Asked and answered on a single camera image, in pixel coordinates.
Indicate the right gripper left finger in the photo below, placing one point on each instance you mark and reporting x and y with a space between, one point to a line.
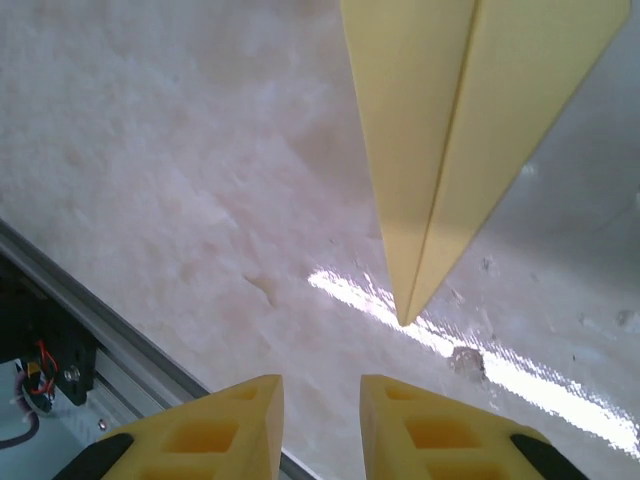
260 410

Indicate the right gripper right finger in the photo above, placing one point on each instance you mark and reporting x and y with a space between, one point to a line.
385 425

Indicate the yellow paper sheet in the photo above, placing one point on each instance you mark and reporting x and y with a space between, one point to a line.
425 125

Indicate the long aluminium mounting rail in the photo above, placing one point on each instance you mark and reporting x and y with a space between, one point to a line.
100 317

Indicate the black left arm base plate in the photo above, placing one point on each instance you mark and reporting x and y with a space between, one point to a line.
65 350

